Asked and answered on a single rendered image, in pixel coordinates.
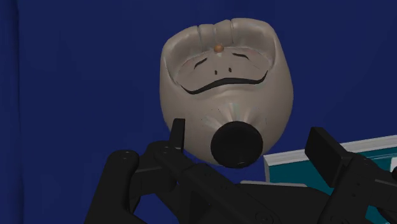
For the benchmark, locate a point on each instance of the blue sofa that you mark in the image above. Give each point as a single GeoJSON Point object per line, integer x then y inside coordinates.
{"type": "Point", "coordinates": [77, 77]}

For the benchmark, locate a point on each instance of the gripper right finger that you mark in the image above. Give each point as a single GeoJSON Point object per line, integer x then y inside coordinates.
{"type": "Point", "coordinates": [356, 183]}

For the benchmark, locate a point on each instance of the beige face figure, black cap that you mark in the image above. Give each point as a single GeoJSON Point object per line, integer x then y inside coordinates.
{"type": "Point", "coordinates": [229, 102]}

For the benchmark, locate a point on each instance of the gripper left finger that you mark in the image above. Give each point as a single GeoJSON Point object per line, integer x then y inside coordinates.
{"type": "Point", "coordinates": [124, 180]}

